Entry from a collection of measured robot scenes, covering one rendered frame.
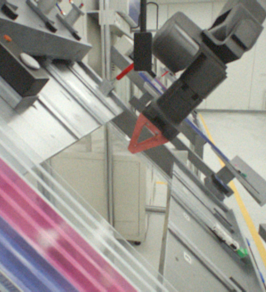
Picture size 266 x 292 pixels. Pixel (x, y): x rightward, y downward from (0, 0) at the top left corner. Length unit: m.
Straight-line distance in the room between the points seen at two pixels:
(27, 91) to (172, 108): 0.22
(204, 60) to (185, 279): 0.30
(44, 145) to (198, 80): 0.24
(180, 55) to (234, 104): 7.85
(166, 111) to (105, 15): 1.08
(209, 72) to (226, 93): 7.76
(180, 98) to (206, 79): 0.05
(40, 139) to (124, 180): 1.28
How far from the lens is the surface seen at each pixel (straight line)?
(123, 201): 1.63
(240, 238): 0.63
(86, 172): 1.62
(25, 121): 0.33
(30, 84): 0.32
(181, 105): 0.43
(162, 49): 0.40
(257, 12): 0.50
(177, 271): 0.35
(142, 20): 0.34
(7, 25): 0.39
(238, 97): 8.25
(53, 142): 0.33
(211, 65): 0.42
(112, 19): 1.45
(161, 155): 0.68
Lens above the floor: 1.07
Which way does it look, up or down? 15 degrees down
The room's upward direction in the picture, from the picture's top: straight up
